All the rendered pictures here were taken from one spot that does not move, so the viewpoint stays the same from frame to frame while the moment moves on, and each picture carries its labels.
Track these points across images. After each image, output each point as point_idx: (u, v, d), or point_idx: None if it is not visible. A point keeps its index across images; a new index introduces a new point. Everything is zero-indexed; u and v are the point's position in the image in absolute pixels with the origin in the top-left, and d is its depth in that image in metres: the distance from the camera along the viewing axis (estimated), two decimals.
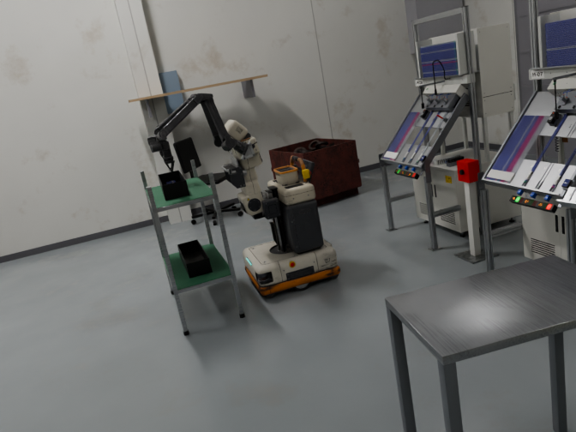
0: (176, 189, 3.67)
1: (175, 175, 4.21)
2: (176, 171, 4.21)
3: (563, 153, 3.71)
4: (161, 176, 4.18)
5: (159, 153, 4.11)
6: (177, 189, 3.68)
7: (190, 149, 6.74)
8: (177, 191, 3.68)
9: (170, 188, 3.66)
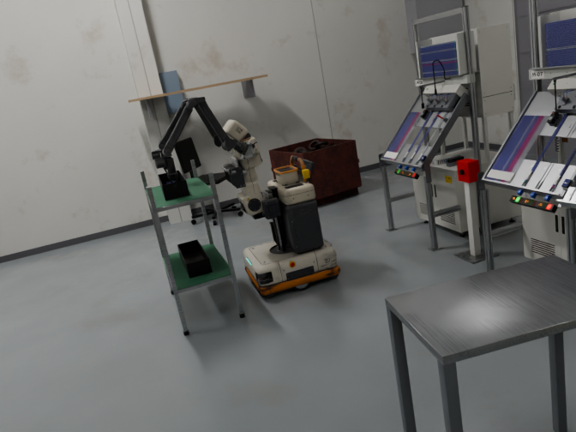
0: (176, 189, 3.67)
1: None
2: (176, 171, 4.21)
3: (563, 153, 3.71)
4: (161, 176, 4.18)
5: (163, 166, 4.18)
6: (177, 189, 3.68)
7: (190, 149, 6.74)
8: (177, 191, 3.68)
9: (170, 188, 3.66)
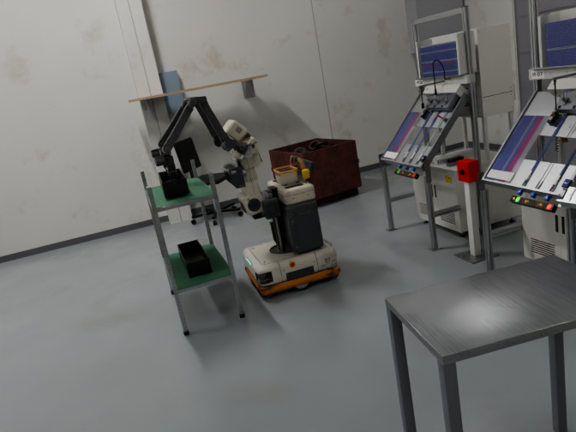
0: (177, 186, 3.67)
1: None
2: (176, 169, 4.20)
3: (563, 153, 3.71)
4: (161, 173, 4.18)
5: (163, 165, 4.17)
6: (177, 187, 3.68)
7: (190, 149, 6.74)
8: (177, 189, 3.68)
9: (170, 185, 3.66)
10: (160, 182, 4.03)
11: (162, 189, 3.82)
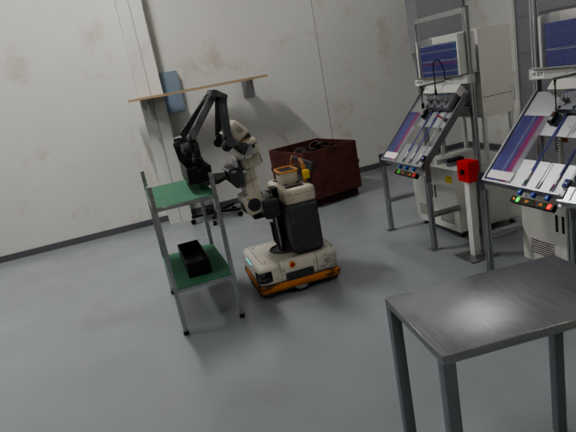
0: (201, 173, 3.70)
1: None
2: None
3: (563, 153, 3.71)
4: (183, 162, 4.21)
5: (184, 153, 4.20)
6: (201, 174, 3.70)
7: None
8: (201, 176, 3.71)
9: (195, 172, 3.69)
10: (183, 170, 4.05)
11: (186, 176, 3.85)
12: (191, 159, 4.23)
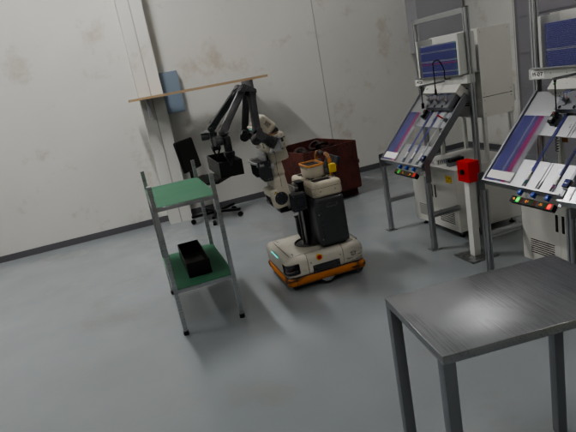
0: (232, 166, 3.75)
1: (223, 156, 4.28)
2: (224, 152, 4.28)
3: (563, 153, 3.71)
4: (209, 157, 4.25)
5: (212, 148, 4.25)
6: (233, 168, 3.75)
7: (190, 149, 6.74)
8: (233, 170, 3.75)
9: (226, 165, 3.73)
10: (211, 164, 4.10)
11: (216, 170, 3.90)
12: (218, 153, 4.28)
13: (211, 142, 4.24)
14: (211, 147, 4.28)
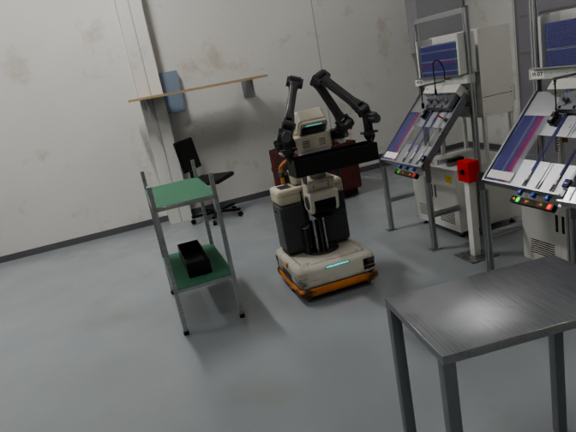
0: None
1: (289, 164, 3.36)
2: (288, 159, 3.37)
3: (563, 153, 3.71)
4: (294, 163, 3.25)
5: (290, 153, 3.26)
6: None
7: (190, 149, 6.74)
8: None
9: None
10: (321, 163, 3.28)
11: (353, 159, 3.34)
12: (288, 160, 3.32)
13: (287, 145, 3.26)
14: (284, 152, 3.26)
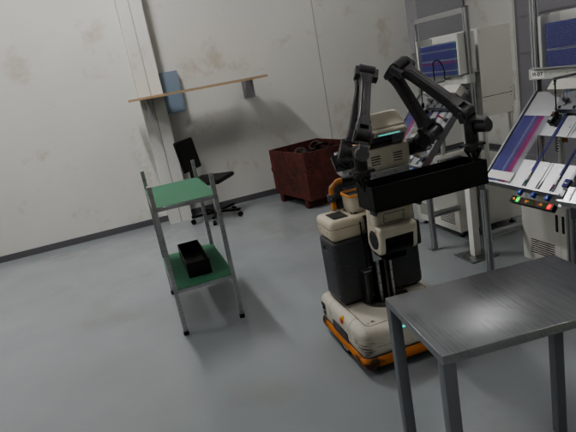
0: None
1: (361, 190, 2.34)
2: (358, 183, 2.35)
3: (563, 153, 3.71)
4: (370, 190, 2.23)
5: (364, 175, 2.24)
6: None
7: (190, 149, 6.74)
8: None
9: None
10: (409, 190, 2.26)
11: (453, 183, 2.32)
12: (360, 186, 2.30)
13: (361, 165, 2.24)
14: (356, 175, 2.24)
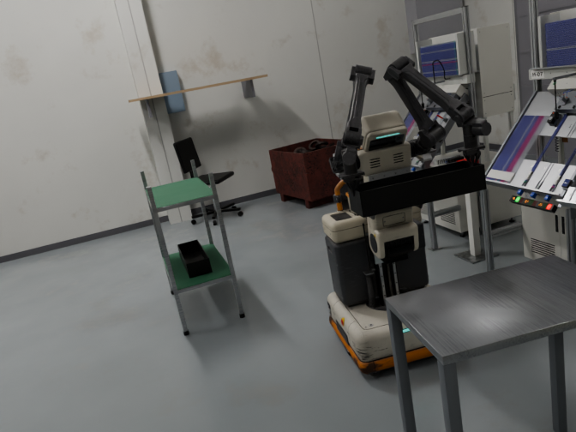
0: None
1: (351, 194, 2.31)
2: None
3: (563, 153, 3.71)
4: (359, 195, 2.20)
5: (353, 178, 2.21)
6: None
7: (190, 149, 6.74)
8: None
9: None
10: (399, 195, 2.21)
11: (447, 189, 2.24)
12: (350, 189, 2.27)
13: (350, 168, 2.21)
14: (344, 178, 2.21)
